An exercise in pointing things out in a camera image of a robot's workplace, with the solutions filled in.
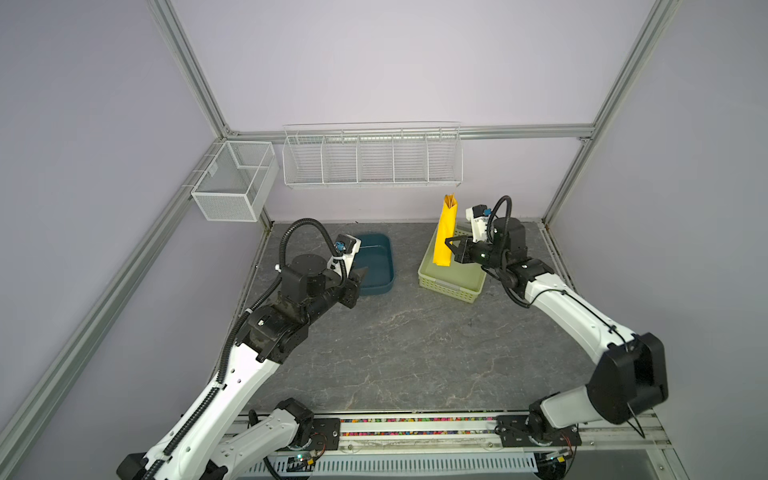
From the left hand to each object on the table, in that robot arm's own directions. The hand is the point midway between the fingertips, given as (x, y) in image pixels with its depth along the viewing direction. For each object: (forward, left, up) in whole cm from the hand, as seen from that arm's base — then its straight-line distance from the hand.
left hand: (359, 270), depth 66 cm
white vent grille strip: (-34, -5, -33) cm, 48 cm away
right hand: (+12, -23, -7) cm, 27 cm away
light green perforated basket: (+15, -31, -31) cm, 47 cm away
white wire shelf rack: (+46, -4, -1) cm, 46 cm away
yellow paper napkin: (+15, -23, -6) cm, 28 cm away
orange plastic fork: (+21, -25, 0) cm, 33 cm away
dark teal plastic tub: (+28, -2, -30) cm, 41 cm away
